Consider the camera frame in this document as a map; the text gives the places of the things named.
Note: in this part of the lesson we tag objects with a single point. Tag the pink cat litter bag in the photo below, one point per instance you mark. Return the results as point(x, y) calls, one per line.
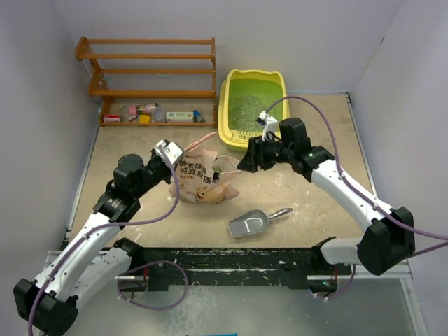
point(204, 176)

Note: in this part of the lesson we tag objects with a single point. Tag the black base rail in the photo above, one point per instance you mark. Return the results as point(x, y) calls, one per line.
point(294, 268)

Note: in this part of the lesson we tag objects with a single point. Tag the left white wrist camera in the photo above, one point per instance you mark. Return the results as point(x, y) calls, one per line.
point(169, 151)

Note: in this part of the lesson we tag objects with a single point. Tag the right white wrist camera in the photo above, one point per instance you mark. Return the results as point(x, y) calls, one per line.
point(269, 125)

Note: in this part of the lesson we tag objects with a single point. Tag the silver metal scoop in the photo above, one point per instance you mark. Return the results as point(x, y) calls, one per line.
point(254, 222)

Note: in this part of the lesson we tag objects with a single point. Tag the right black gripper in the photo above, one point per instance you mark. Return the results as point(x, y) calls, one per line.
point(250, 162)

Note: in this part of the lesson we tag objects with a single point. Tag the yellow small block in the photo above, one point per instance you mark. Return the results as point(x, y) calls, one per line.
point(144, 119)

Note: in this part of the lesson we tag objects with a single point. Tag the clear plastic cup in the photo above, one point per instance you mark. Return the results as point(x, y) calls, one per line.
point(158, 115)

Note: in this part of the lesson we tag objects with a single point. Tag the pink small package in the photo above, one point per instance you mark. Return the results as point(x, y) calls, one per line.
point(132, 110)

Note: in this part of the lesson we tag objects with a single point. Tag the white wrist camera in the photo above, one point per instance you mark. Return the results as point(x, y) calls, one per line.
point(169, 151)
point(269, 125)

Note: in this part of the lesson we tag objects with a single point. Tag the green litter pellets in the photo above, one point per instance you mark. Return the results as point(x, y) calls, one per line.
point(243, 111)

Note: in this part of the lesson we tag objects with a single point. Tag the blue grey bottle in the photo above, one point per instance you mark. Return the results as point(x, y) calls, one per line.
point(198, 117)

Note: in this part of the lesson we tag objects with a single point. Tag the yellow green litter box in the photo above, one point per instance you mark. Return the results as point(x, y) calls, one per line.
point(256, 82)

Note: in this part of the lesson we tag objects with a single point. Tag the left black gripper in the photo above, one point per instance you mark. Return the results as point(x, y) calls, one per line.
point(168, 171)

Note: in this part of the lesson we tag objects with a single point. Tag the brown wooden shelf rack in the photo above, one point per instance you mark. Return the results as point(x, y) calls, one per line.
point(98, 88)

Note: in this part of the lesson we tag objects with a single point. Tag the pale green long box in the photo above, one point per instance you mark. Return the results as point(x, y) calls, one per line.
point(180, 117)

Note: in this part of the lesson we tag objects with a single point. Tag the red white small box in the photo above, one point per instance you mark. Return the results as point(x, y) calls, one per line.
point(111, 118)

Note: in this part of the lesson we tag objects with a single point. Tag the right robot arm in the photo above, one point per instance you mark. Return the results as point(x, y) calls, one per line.
point(387, 232)

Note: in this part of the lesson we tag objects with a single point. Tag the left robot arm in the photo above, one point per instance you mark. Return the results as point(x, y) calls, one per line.
point(51, 301)

